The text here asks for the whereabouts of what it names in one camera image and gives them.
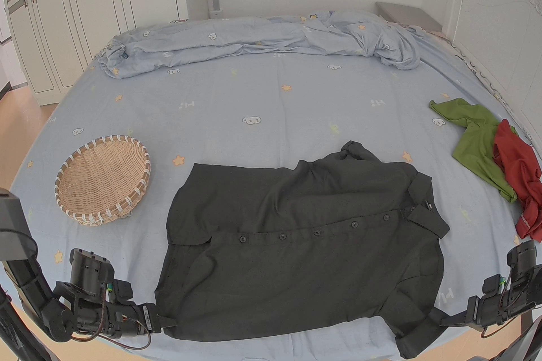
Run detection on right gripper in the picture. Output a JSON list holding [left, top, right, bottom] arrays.
[[466, 294, 509, 327]]

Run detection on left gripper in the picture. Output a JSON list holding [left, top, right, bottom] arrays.
[[107, 302, 162, 340]]

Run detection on black shirt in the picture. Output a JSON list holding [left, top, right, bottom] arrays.
[[153, 140, 450, 360]]

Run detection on round woven basket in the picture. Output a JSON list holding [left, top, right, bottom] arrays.
[[54, 134, 152, 226]]

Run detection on red garment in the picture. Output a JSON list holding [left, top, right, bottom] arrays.
[[492, 119, 542, 243]]

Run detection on green garment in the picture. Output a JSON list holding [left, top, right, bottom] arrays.
[[429, 97, 519, 203]]

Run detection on bed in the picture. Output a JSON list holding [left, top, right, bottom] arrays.
[[0, 0, 542, 361]]

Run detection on pale blue quilt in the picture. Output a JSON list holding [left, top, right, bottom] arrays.
[[98, 9, 422, 79]]

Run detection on grey bedside table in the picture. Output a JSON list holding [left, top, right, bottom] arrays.
[[376, 1, 443, 32]]

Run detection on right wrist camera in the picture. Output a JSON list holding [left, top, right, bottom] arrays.
[[483, 274, 505, 297]]

